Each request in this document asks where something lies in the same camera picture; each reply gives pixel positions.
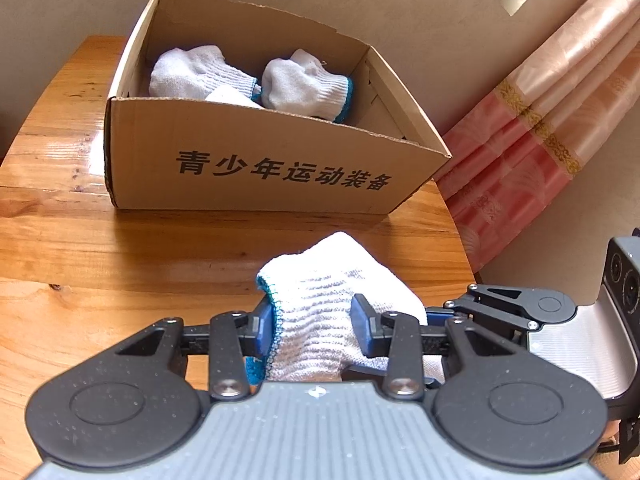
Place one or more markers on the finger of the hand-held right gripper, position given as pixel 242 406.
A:
pixel 500 305
pixel 445 319

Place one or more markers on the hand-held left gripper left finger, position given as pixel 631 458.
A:
pixel 264 332

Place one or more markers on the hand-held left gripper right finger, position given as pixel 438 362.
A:
pixel 361 325

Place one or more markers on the brown cardboard box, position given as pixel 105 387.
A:
pixel 250 170

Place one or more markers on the pink patterned curtain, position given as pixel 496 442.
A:
pixel 540 125

